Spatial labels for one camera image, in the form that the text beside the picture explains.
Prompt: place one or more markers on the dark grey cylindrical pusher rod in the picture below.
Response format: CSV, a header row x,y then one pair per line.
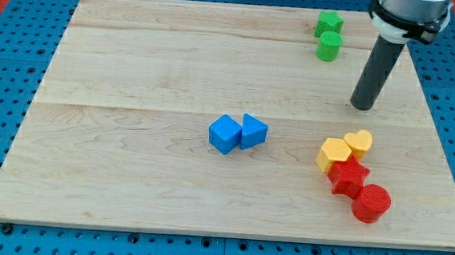
x,y
380,63

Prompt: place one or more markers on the green star block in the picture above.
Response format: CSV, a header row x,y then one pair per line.
x,y
328,21

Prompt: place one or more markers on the red star block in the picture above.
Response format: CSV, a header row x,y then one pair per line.
x,y
348,177

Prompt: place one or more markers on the blue cube block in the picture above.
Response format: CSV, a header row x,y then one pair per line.
x,y
225,134

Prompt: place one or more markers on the green cylinder block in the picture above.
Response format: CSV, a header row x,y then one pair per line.
x,y
329,45

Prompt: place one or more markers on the yellow heart block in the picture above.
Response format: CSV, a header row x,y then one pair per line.
x,y
360,143

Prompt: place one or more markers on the yellow hexagon block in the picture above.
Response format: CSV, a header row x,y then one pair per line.
x,y
331,151

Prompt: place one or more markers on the red cylinder block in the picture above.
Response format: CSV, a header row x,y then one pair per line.
x,y
371,203

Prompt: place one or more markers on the blue triangle block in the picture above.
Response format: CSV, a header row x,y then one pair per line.
x,y
254,132

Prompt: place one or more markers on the light wooden board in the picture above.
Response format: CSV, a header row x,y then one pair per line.
x,y
116,137

